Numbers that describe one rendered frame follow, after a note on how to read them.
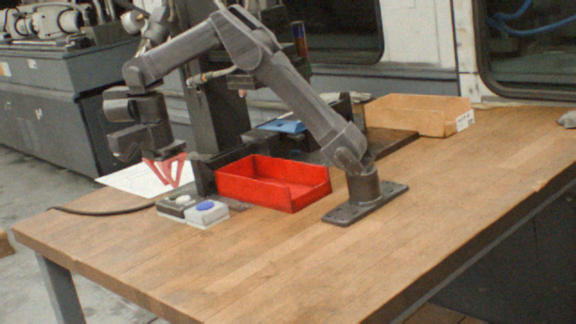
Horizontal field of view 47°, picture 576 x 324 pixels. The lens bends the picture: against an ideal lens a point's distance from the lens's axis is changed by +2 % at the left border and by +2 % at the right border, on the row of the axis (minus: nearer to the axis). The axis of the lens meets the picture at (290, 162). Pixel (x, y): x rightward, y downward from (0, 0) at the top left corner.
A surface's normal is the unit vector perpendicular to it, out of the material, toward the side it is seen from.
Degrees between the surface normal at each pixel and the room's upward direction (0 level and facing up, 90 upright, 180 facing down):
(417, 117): 90
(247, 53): 90
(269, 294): 0
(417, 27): 90
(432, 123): 90
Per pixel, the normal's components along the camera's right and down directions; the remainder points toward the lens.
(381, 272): -0.18, -0.93
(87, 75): 0.63, 0.14
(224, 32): -0.31, 0.36
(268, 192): -0.71, 0.34
